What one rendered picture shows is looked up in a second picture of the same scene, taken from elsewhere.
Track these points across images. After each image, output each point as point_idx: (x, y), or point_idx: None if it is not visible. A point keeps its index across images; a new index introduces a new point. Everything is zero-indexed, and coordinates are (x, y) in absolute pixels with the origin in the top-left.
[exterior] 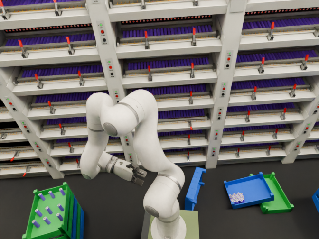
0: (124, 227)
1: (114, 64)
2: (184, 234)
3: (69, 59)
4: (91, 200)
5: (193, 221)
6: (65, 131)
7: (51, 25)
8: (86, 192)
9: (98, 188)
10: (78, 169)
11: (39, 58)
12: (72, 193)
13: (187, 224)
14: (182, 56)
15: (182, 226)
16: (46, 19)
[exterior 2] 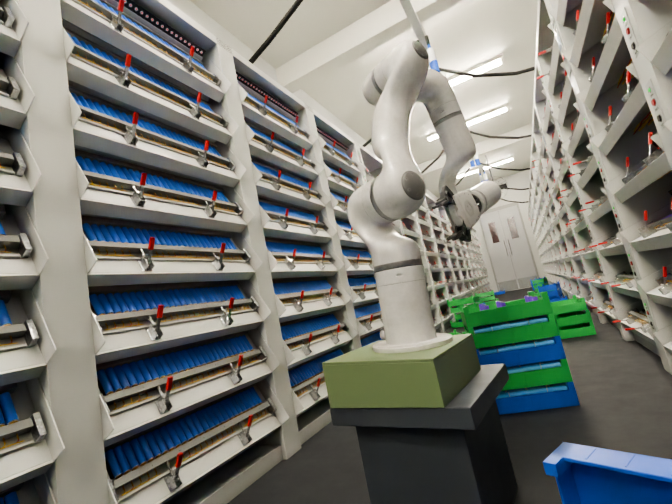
0: (536, 447)
1: (630, 18)
2: (384, 348)
3: (607, 53)
4: (614, 408)
5: (407, 356)
6: (655, 232)
7: (591, 8)
8: (636, 400)
9: (657, 410)
10: None
11: (594, 74)
12: (556, 329)
13: (407, 353)
14: None
15: (402, 346)
16: (583, 4)
